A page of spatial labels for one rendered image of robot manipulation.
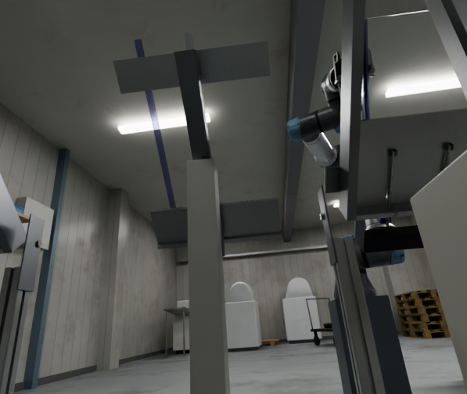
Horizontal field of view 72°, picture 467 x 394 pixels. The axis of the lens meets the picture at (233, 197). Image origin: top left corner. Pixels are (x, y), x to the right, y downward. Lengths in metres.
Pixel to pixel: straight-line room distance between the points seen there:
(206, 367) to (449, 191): 0.45
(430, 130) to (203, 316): 0.57
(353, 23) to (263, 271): 9.09
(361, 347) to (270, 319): 8.79
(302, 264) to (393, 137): 8.94
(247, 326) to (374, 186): 6.62
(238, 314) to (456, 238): 6.97
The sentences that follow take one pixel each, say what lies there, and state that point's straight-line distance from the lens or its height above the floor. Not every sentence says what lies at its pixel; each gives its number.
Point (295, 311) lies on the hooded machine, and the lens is 8.52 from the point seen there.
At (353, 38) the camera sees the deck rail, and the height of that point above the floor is 0.92.
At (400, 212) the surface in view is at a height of 0.68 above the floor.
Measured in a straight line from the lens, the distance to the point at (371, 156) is 0.73.
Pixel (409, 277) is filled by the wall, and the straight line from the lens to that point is 9.71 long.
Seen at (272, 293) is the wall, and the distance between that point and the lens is 9.47.
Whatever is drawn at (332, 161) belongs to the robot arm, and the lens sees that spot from 1.39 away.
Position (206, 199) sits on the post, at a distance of 0.65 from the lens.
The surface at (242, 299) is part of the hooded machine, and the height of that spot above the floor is 1.03.
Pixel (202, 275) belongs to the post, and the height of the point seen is 0.58.
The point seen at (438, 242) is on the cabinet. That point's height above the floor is 0.55.
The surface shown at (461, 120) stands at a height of 0.83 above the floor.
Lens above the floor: 0.49
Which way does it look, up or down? 22 degrees up
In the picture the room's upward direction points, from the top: 4 degrees counter-clockwise
